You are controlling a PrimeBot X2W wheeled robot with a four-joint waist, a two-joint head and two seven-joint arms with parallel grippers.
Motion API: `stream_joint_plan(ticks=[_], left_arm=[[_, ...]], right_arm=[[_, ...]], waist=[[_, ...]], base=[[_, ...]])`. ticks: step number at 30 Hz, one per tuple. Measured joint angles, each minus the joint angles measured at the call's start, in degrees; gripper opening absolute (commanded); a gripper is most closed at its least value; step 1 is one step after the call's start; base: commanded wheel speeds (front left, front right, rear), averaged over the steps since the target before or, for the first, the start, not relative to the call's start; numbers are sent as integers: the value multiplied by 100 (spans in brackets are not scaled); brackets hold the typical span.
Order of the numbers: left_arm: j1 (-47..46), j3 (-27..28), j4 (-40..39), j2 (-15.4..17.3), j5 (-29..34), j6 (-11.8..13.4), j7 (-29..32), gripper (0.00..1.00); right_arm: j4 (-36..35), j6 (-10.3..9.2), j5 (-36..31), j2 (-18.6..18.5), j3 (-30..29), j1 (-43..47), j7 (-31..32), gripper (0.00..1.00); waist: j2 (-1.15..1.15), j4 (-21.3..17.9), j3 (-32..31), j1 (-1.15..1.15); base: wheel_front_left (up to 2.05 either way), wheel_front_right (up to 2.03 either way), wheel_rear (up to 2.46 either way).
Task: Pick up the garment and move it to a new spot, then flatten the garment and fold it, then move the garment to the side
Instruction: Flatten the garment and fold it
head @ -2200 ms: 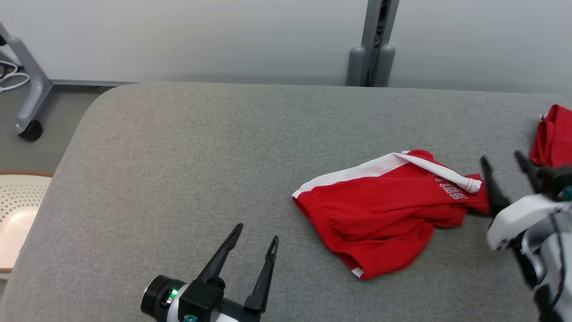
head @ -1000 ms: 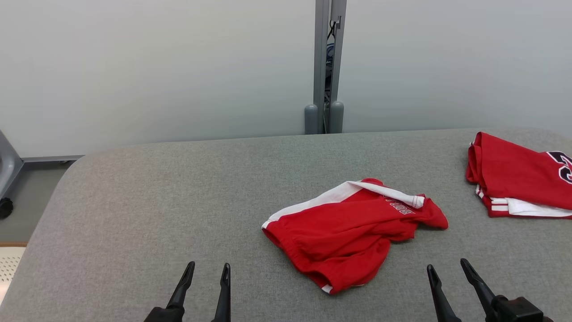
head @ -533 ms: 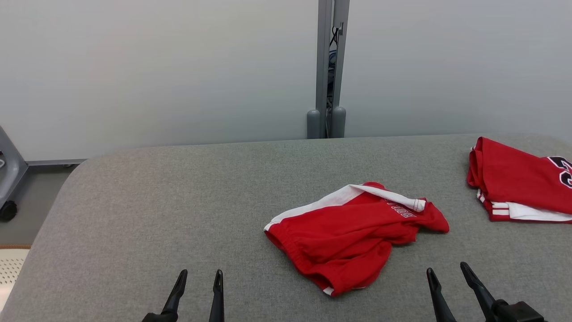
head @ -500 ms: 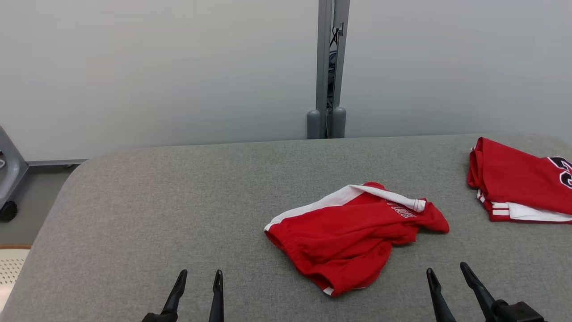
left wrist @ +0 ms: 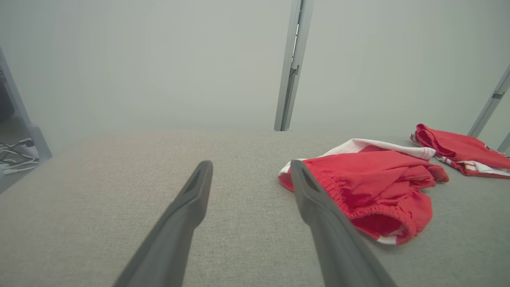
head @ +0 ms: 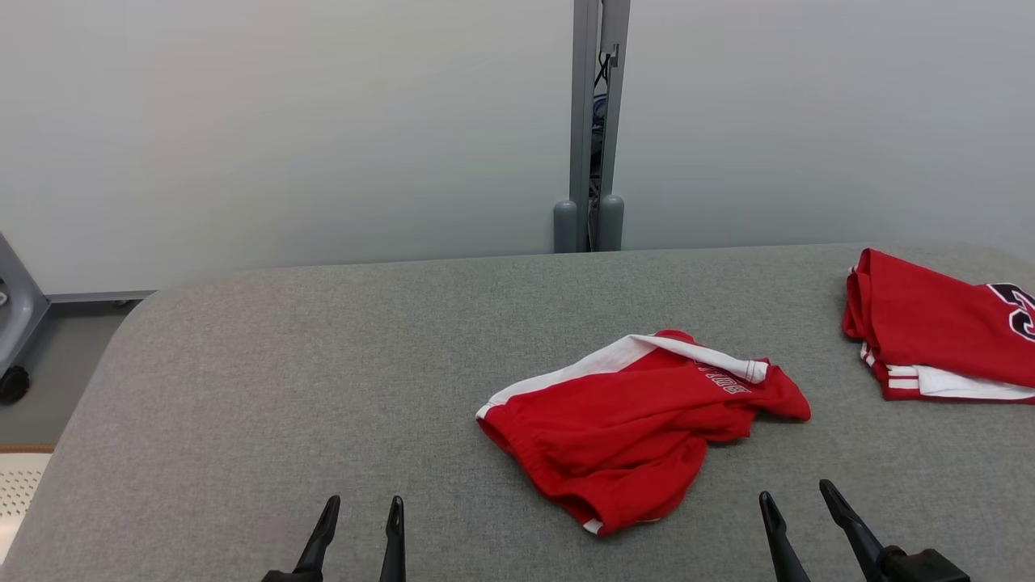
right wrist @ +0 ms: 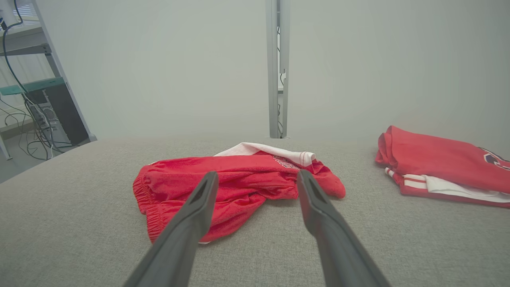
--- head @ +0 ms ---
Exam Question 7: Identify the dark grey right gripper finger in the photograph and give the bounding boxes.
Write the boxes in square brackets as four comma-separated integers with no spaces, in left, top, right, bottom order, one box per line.
[818,479,887,582]
[758,491,813,582]

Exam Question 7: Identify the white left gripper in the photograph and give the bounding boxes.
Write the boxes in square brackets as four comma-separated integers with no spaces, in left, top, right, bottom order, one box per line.
[260,495,408,582]

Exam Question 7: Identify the red white shorts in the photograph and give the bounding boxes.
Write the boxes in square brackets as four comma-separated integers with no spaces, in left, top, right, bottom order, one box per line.
[475,328,813,538]

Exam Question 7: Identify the red white jersey shirt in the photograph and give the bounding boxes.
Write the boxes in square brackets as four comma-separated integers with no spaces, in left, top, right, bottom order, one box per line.
[842,247,1035,404]

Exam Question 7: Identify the cream plastic laundry basket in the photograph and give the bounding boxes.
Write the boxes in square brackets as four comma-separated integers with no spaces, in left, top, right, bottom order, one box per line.
[0,442,54,567]

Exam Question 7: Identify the grey wheeled partition stand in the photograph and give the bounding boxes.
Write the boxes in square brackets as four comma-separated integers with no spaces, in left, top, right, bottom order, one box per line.
[0,234,52,406]

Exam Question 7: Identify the grey partition post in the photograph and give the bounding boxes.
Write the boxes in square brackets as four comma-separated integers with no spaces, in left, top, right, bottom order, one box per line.
[552,0,632,254]

